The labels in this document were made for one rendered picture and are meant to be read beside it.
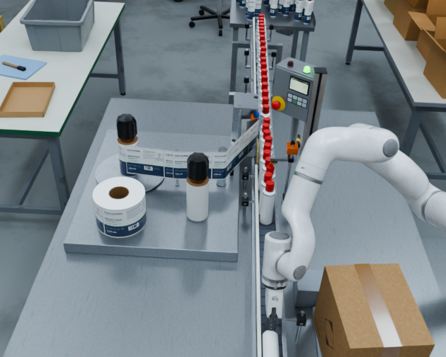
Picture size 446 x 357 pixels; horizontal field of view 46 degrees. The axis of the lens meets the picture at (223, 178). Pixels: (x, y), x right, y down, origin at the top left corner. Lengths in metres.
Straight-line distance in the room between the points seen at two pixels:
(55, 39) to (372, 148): 2.59
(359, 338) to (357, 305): 0.11
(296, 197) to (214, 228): 0.62
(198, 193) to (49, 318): 0.70
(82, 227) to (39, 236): 1.32
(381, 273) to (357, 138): 0.44
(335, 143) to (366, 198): 0.91
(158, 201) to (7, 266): 1.35
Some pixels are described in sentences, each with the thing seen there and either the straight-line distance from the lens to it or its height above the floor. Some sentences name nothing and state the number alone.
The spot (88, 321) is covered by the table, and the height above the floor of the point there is 0.83.
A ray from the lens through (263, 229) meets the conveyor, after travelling 2.13.
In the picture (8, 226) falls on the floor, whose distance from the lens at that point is 3.59.
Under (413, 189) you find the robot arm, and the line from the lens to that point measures 1.76.
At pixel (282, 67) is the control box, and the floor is 1.47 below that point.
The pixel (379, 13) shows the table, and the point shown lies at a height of 0.78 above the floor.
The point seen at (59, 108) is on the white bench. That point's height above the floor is 0.80.
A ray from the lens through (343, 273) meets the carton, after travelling 1.69.
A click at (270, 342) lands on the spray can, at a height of 0.93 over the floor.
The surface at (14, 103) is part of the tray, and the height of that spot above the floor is 0.80.
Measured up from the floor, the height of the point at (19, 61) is 0.81.
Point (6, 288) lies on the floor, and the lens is 3.23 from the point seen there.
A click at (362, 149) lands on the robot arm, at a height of 1.48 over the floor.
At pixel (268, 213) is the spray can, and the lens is 2.10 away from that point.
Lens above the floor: 2.34
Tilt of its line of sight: 38 degrees down
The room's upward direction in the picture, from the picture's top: 3 degrees clockwise
